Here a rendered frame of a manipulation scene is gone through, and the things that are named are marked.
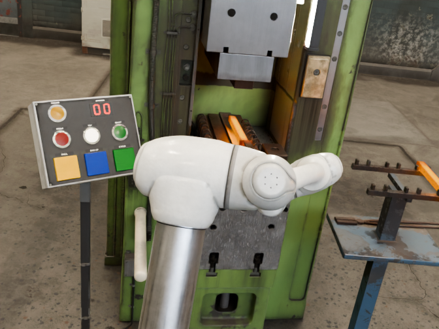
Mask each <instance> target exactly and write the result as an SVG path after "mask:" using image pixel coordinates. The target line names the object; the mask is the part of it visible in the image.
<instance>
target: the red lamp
mask: <svg viewBox="0 0 439 329"><path fill-rule="evenodd" d="M55 141H56V143H57V144H58V145H60V146H65V145H67V144H68V142H69V137H68V135H67V134H65V133H57V134H56V137H55Z"/></svg>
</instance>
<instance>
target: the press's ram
mask: <svg viewBox="0 0 439 329"><path fill-rule="evenodd" d="M297 4H304V0H203V7H202V14H201V28H200V35H199V38H200V40H201V42H202V44H203V46H204V48H205V50H206V51H207V52H220V53H223V47H224V48H225V50H226V51H227V53H228V54H244V55H260V56H267V53H268V54H269V55H270V56H271V57H285V58H287V57H288V53H289V45H290V41H291V34H292V29H293V22H294V17H295V10H296V6H297Z"/></svg>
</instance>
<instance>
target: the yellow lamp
mask: <svg viewBox="0 0 439 329"><path fill-rule="evenodd" d="M50 115H51V116H52V118H54V119H56V120H60V119H62V118H63V117H64V111H63V109H62V108H60V107H58V106H55V107H53V108H52V109H51V111H50Z"/></svg>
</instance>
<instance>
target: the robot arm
mask: <svg viewBox="0 0 439 329"><path fill-rule="evenodd" d="M342 172H343V167H342V163H341V161H340V159H339V158H338V157H337V156H336V155H334V154H333V153H318V154H313V155H309V156H306V157H303V158H301V159H299V160H297V161H295V162H294V163H292V164H289V163H288V162H287V161H286V160H284V159H283V158H281V157H279V156H276V155H267V154H266V153H264V152H262V151H258V150H256V149H255V148H254V149H251V148H247V147H246V146H245V144H244V142H243V143H242V146H239V145H235V144H229V143H226V142H223V141H221V140H214V139H209V138H201V137H195V136H166V137H163V138H157V139H155V140H152V141H150V142H147V143H145V144H143V145H142V146H141V148H140V149H139V151H138V153H137V156H136V159H135V163H134V167H133V179H134V181H135V185H136V187H137V189H138V190H139V191H140V192H141V193H142V194H143V195H145V196H148V197H149V200H150V206H151V213H152V216H153V218H154V220H156V221H157V223H156V226H155V231H154V238H153V243H152V250H151V254H150V261H149V266H148V273H147V277H146V284H145V288H144V296H143V298H144V299H143V303H142V311H141V314H140V322H139V326H138V329H189V324H190V319H191V312H192V308H193V301H194V296H195V289H196V284H197V277H198V273H199V266H200V261H201V254H202V250H203V242H204V235H205V230H206V228H208V227H209V226H210V225H211V224H212V223H213V221H214V219H215V216H216V214H217V212H218V210H219V208H224V209H229V210H258V211H259V212H261V213H262V214H263V215H266V216H268V217H274V216H277V215H279V214H281V213H282V212H283V210H284V209H285V207H286V205H287V204H288V203H289V202H290V201H291V200H293V199H295V198H298V197H300V196H305V195H311V194H313V193H316V192H319V191H322V190H324V189H326V188H328V186H331V185H332V184H334V183H335V182H336V181H338V180H339V178H340V177H341V176H342Z"/></svg>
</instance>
